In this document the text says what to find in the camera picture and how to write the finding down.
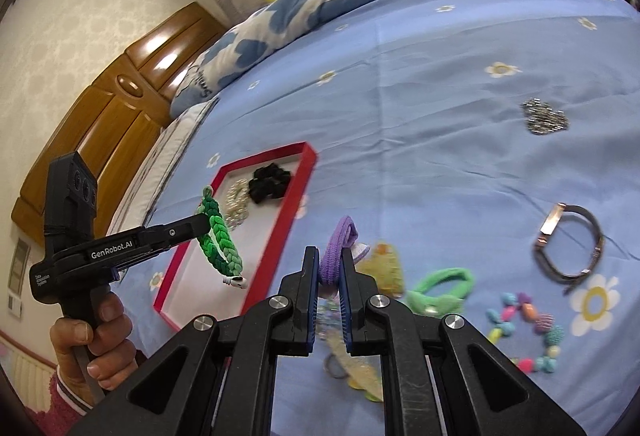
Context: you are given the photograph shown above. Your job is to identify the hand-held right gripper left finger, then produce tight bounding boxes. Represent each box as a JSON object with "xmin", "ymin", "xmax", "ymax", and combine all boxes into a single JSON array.
[{"xmin": 65, "ymin": 246, "xmax": 321, "ymax": 436}]

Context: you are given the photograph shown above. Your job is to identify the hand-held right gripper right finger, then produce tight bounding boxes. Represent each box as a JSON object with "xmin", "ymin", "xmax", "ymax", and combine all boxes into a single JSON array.
[{"xmin": 339, "ymin": 248, "xmax": 588, "ymax": 436}]

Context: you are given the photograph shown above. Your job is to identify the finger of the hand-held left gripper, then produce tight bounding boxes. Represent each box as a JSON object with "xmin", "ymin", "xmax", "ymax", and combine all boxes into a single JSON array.
[{"xmin": 144, "ymin": 214, "xmax": 212, "ymax": 253}]

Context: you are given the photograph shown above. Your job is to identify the pastel small bead bracelet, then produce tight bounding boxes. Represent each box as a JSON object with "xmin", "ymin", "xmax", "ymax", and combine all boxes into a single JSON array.
[{"xmin": 316, "ymin": 298, "xmax": 343, "ymax": 342}]

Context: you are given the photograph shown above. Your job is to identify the green braided bracelet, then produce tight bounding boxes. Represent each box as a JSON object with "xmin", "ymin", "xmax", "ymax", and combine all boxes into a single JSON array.
[{"xmin": 196, "ymin": 186, "xmax": 248, "ymax": 287}]

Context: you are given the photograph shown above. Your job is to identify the yellow translucent hair clip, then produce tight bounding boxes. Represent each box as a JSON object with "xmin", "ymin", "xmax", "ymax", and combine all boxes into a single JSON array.
[{"xmin": 357, "ymin": 241, "xmax": 406, "ymax": 299}]

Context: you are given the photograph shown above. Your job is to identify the purple hair tie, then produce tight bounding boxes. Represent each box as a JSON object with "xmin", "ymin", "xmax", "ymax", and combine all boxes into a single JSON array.
[{"xmin": 319, "ymin": 216, "xmax": 361, "ymax": 297}]

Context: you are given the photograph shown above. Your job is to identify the red shallow box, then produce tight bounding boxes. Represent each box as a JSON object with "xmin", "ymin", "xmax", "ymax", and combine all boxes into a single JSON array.
[{"xmin": 152, "ymin": 142, "xmax": 318, "ymax": 332}]

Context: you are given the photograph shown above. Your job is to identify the silver ring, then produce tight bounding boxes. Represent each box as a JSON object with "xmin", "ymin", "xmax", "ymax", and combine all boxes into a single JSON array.
[{"xmin": 324, "ymin": 355, "xmax": 348, "ymax": 379}]

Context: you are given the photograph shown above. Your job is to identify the green hair tie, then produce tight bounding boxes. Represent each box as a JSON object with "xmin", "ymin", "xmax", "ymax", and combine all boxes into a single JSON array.
[{"xmin": 405, "ymin": 267, "xmax": 476, "ymax": 319}]

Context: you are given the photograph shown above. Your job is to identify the colourful chunky bead bracelet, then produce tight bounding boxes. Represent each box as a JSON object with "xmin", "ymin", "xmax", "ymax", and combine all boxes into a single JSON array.
[{"xmin": 485, "ymin": 292, "xmax": 566, "ymax": 374}]

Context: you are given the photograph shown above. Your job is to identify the rose gold wristwatch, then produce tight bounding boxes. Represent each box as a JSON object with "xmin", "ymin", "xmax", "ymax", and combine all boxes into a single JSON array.
[{"xmin": 532, "ymin": 203, "xmax": 606, "ymax": 294}]

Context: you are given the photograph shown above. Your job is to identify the person's left forearm pink sleeve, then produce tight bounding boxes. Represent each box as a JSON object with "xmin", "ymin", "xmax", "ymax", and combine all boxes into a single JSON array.
[{"xmin": 47, "ymin": 355, "xmax": 108, "ymax": 417}]

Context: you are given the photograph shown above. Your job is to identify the person's left hand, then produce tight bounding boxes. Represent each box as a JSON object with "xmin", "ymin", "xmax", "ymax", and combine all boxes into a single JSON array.
[{"xmin": 49, "ymin": 291, "xmax": 138, "ymax": 384}]

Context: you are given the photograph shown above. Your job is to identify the grey striped pillow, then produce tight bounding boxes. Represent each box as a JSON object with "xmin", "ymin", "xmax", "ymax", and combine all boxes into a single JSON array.
[{"xmin": 107, "ymin": 98, "xmax": 221, "ymax": 237}]

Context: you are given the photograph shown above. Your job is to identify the wooden headboard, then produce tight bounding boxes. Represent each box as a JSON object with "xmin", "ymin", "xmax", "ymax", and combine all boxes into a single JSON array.
[{"xmin": 11, "ymin": 2, "xmax": 228, "ymax": 261}]

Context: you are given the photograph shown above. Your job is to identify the black scrunchie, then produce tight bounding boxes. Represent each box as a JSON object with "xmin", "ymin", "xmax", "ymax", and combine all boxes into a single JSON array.
[{"xmin": 248, "ymin": 162, "xmax": 292, "ymax": 204}]

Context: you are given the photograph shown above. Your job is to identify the white radiator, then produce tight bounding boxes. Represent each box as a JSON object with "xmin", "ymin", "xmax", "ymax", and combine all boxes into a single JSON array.
[{"xmin": 0, "ymin": 346, "xmax": 56, "ymax": 397}]

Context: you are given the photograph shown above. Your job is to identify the blue floral bedsheet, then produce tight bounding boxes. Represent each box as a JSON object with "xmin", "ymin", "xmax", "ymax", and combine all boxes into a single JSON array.
[{"xmin": 115, "ymin": 0, "xmax": 640, "ymax": 436}]

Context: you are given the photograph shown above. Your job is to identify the silver rhinestone heart clip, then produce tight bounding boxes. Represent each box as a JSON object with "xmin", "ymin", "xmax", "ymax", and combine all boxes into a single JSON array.
[{"xmin": 521, "ymin": 98, "xmax": 571, "ymax": 137}]

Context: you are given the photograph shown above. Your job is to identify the white pearl bracelet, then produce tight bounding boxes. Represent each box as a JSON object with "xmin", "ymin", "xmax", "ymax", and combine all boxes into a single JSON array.
[{"xmin": 220, "ymin": 179, "xmax": 251, "ymax": 231}]

